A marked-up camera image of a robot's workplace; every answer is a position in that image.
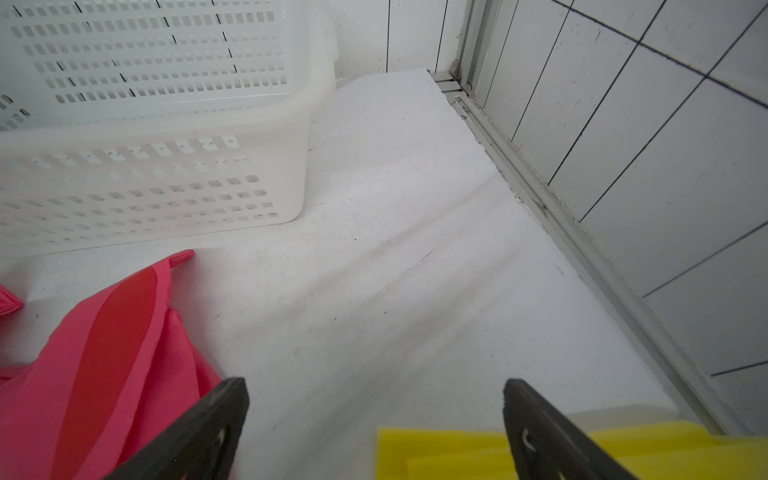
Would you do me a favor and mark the pink bunny raincoat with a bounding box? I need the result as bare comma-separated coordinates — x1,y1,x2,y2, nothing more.
1,250,221,479

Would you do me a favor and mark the white plastic perforated basket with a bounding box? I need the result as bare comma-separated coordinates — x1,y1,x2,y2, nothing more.
1,1,339,260

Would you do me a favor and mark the yellow folded raincoat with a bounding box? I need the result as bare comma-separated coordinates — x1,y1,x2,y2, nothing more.
375,421,767,479

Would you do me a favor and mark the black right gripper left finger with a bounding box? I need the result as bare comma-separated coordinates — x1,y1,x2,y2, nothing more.
107,377,250,480

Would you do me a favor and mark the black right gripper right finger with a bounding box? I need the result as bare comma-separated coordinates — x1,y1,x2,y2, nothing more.
503,379,634,479

